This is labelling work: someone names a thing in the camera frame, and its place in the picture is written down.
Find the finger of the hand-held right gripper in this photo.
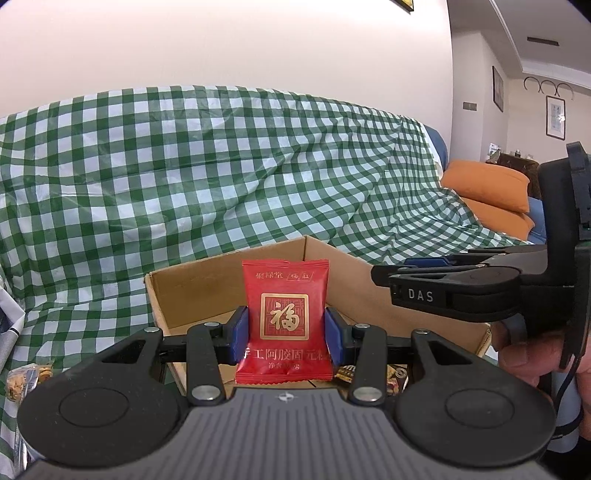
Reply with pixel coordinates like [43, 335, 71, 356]
[370, 265, 525, 321]
[403, 244, 548, 269]

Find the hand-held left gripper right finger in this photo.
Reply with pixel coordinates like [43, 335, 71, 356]
[324, 307, 481, 408]

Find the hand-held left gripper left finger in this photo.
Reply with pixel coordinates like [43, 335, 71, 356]
[99, 305, 250, 408]

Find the red snack packet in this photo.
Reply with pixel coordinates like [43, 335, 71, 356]
[235, 258, 334, 385]

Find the cardboard box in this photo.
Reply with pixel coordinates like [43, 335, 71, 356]
[144, 235, 492, 393]

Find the person's right hand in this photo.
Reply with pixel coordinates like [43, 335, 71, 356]
[491, 320, 591, 440]

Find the orange pillow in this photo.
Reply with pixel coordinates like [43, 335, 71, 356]
[461, 197, 536, 241]
[440, 159, 532, 214]

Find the colourful snack packet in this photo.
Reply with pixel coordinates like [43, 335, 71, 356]
[385, 364, 410, 396]

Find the dark wooden cabinet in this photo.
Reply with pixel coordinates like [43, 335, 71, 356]
[485, 148, 542, 200]

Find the blue sofa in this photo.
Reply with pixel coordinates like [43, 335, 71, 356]
[424, 124, 549, 245]

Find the green checked cloth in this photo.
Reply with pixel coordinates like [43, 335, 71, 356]
[0, 84, 532, 480]

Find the clear cookie packet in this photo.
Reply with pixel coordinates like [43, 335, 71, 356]
[4, 363, 55, 403]

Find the white printed plastic bag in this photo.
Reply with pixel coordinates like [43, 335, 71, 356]
[0, 281, 27, 372]

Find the black cable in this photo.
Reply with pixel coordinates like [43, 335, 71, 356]
[551, 367, 583, 446]

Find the white framed wall picture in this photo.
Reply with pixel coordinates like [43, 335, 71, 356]
[545, 95, 567, 141]

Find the dark framed wall picture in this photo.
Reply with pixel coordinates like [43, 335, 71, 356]
[491, 65, 504, 113]

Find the ring wall decoration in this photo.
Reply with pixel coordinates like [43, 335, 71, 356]
[523, 76, 574, 100]

